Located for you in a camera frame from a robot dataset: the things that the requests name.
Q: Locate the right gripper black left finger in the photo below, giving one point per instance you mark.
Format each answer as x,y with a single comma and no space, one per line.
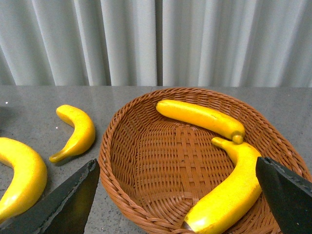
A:
65,210

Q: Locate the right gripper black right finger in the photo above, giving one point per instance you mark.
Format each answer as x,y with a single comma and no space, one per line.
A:
288,195

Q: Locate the long yellow banana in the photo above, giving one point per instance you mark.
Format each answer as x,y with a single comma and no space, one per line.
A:
29,179

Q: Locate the short curved yellow banana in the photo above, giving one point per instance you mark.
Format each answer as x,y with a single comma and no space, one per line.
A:
83,136

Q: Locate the right brown wicker basket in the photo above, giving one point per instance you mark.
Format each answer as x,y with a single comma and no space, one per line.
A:
155,168

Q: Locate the straight yellow banana in basket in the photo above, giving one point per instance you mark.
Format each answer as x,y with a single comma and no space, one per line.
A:
204,117

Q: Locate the white pleated curtain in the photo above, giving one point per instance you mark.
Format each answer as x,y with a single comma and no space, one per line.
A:
232,43

